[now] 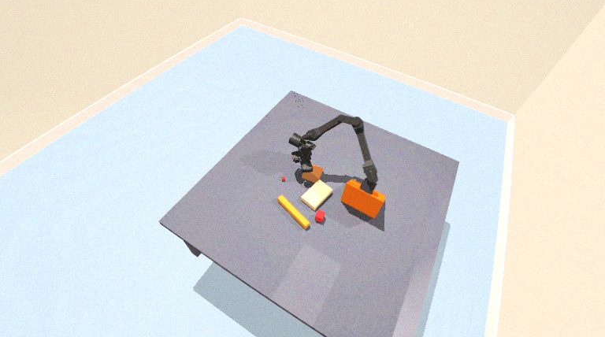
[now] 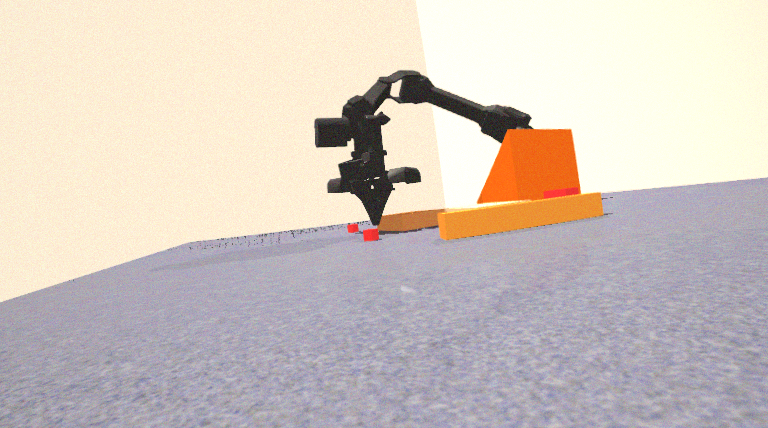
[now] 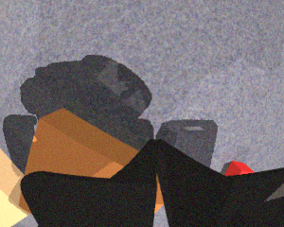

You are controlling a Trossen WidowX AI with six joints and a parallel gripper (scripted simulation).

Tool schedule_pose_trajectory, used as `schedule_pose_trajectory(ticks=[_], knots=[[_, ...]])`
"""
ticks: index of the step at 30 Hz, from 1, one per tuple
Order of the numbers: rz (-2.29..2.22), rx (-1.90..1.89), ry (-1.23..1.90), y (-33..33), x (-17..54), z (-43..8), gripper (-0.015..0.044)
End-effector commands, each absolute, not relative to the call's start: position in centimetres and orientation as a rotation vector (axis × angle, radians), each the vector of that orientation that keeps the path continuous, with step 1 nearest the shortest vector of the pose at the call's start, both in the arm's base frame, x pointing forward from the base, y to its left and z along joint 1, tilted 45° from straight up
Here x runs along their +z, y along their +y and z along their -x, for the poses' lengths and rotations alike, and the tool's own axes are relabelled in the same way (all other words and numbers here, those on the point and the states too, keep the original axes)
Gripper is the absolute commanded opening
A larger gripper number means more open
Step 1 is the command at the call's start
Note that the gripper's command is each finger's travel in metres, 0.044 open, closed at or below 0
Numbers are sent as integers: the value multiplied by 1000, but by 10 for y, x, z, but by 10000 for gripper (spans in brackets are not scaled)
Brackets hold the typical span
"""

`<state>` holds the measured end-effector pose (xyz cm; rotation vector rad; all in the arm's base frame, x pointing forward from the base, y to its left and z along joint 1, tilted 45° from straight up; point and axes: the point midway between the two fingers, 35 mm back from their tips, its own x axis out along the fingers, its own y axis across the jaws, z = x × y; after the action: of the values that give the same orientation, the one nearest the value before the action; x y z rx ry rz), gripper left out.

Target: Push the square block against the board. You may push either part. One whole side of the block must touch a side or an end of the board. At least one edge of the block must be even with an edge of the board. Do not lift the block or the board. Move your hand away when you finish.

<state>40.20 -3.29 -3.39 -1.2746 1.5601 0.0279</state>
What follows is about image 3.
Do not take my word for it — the small red block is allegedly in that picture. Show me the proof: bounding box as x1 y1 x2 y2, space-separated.
225 162 253 177

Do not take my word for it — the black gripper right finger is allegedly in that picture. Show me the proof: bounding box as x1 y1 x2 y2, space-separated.
156 139 284 227

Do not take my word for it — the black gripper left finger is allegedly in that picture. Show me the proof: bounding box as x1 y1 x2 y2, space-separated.
20 139 158 227

